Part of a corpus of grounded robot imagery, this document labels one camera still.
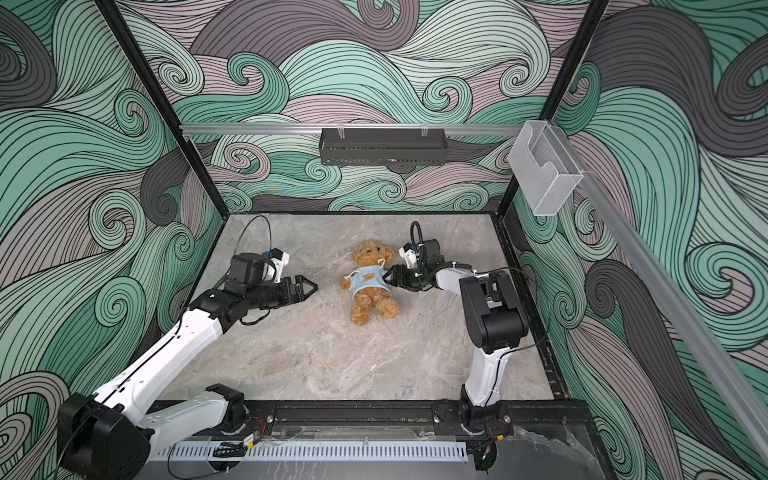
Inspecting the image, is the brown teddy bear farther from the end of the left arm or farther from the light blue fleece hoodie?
the end of the left arm

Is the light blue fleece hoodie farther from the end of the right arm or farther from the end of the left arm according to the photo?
the end of the left arm

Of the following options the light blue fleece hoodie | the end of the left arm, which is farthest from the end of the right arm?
the end of the left arm

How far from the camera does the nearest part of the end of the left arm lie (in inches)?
24.0

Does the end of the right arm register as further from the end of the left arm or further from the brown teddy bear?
the end of the left arm

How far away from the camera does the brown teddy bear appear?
0.83 metres

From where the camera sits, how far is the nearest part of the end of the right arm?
81 cm

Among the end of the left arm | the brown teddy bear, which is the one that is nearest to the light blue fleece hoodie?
the brown teddy bear

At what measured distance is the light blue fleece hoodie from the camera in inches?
35.6
